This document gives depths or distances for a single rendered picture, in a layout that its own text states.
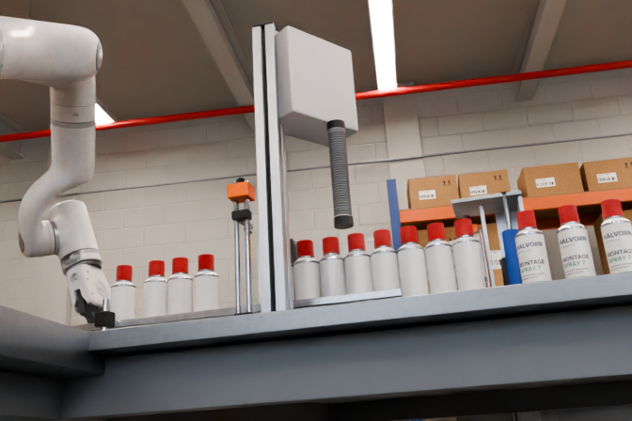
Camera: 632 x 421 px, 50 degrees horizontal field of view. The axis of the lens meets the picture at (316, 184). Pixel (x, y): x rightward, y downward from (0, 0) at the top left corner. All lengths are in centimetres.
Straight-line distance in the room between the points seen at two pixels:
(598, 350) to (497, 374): 9
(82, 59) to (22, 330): 73
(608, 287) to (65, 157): 115
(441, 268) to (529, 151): 494
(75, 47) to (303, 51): 42
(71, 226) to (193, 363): 89
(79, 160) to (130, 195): 500
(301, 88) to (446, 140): 489
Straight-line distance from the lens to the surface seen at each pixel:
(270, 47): 137
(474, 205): 141
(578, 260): 128
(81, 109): 149
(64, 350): 70
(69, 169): 152
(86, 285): 151
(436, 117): 625
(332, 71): 139
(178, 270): 144
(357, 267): 130
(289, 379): 70
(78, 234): 157
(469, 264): 128
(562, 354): 67
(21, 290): 672
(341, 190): 126
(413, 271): 128
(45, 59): 125
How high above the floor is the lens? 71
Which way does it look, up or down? 21 degrees up
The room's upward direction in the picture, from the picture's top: 4 degrees counter-clockwise
